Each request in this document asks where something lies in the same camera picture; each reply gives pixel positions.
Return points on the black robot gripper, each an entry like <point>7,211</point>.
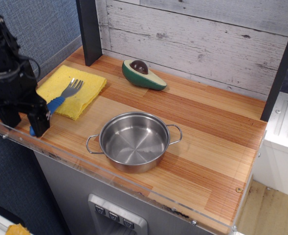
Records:
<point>18,95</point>

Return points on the blue handled metal fork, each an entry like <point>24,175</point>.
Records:
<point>73,87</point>

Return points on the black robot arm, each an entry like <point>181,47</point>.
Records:
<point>9,52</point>

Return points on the clear acrylic counter guard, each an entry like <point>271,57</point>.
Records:
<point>203,178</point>

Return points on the yellow folded cloth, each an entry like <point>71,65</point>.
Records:
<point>73,106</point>

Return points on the grey toy fridge cabinet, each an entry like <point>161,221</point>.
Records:
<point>72,187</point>

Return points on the yellow object bottom left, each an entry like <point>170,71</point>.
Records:
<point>17,229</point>

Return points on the stainless steel pot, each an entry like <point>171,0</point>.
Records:
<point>134,142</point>

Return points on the toy avocado half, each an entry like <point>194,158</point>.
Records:
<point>137,73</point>

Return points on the silver dispenser button panel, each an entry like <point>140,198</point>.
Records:
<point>112,219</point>

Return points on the white side cabinet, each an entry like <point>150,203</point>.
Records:
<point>271,165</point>

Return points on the black left vertical post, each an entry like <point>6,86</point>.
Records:
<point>89,27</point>

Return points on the black vertical post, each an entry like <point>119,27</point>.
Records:
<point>89,27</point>
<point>276,87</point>

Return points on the black right vertical post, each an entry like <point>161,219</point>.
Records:
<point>276,87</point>

